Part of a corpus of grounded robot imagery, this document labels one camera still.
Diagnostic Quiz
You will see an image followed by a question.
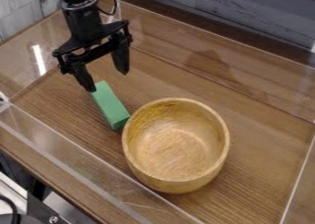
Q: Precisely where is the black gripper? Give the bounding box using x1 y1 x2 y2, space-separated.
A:
54 0 133 92

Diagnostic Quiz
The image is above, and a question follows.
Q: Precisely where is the green rectangular block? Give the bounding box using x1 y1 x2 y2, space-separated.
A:
91 81 131 131

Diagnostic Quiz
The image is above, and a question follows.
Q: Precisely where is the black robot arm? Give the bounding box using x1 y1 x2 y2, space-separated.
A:
53 0 134 92

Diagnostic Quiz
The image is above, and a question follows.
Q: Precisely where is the brown wooden bowl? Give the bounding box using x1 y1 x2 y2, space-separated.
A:
122 98 231 194

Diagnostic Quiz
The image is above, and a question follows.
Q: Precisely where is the clear acrylic corner bracket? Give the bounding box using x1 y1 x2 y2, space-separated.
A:
102 2 122 24

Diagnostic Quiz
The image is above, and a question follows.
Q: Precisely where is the black metal table bracket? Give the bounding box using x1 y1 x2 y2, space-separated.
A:
26 186 78 224

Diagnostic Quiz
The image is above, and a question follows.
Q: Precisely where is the black cable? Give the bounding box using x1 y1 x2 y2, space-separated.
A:
0 194 21 224

